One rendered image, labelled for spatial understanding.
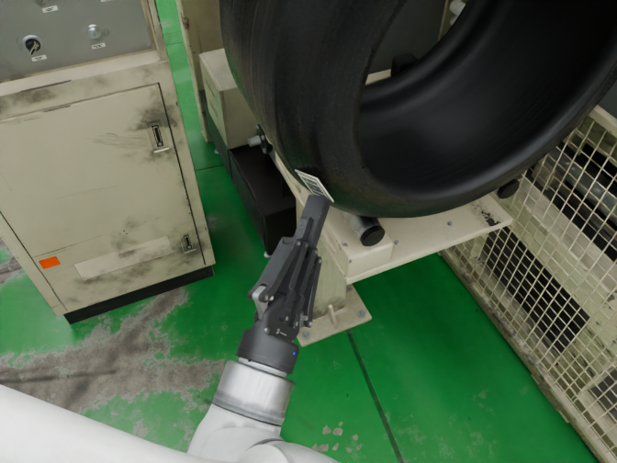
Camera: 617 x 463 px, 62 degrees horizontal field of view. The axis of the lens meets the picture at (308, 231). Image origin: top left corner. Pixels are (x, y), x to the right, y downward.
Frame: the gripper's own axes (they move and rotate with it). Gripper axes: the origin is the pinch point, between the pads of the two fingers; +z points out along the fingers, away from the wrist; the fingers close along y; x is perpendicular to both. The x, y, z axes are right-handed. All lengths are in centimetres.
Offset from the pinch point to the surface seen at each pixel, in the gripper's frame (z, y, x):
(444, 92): 41.4, 27.1, 1.8
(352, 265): 0.9, 21.4, -3.7
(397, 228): 13.0, 31.6, -2.2
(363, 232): 5.4, 16.5, -0.9
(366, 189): 6.7, 2.9, 5.0
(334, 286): 13, 87, -43
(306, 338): -5, 95, -53
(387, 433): -25, 102, -20
